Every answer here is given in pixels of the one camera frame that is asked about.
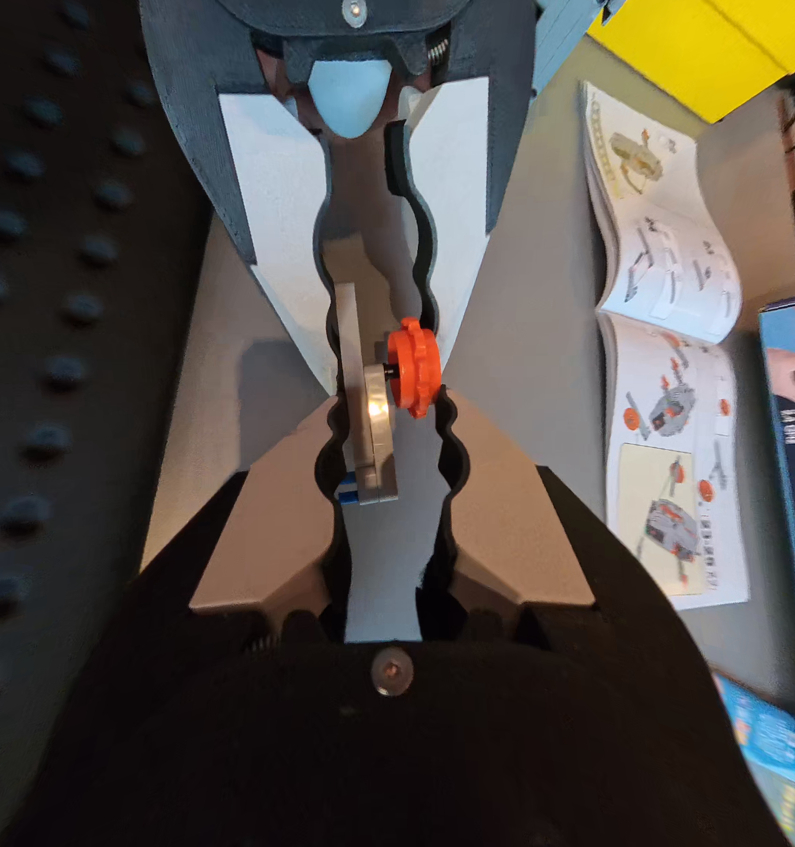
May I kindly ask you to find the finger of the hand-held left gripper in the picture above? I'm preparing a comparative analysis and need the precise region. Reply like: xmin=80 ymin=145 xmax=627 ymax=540
xmin=383 ymin=76 xmax=491 ymax=388
xmin=217 ymin=93 xmax=343 ymax=397

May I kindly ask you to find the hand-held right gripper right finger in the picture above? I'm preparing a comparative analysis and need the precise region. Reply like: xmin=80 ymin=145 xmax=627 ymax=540
xmin=417 ymin=387 xmax=597 ymax=639

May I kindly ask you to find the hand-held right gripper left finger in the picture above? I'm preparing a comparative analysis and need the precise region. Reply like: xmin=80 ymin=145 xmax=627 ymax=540
xmin=189 ymin=394 xmax=352 ymax=639

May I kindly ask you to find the grey beam assembly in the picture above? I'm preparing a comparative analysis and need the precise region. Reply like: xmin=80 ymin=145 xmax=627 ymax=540
xmin=333 ymin=283 xmax=401 ymax=507

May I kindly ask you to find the orange gear wheel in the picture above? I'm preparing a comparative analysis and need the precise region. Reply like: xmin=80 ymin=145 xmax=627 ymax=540
xmin=387 ymin=318 xmax=443 ymax=419

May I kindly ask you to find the open instruction booklet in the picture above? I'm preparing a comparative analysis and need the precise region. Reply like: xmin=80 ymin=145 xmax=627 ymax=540
xmin=579 ymin=81 xmax=750 ymax=611

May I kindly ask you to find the yellow plastic bin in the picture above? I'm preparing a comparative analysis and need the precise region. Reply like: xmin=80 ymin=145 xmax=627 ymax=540
xmin=586 ymin=0 xmax=795 ymax=124

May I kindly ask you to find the blue instruction booklet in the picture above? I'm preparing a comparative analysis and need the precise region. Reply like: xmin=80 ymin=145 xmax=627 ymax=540
xmin=712 ymin=671 xmax=795 ymax=847

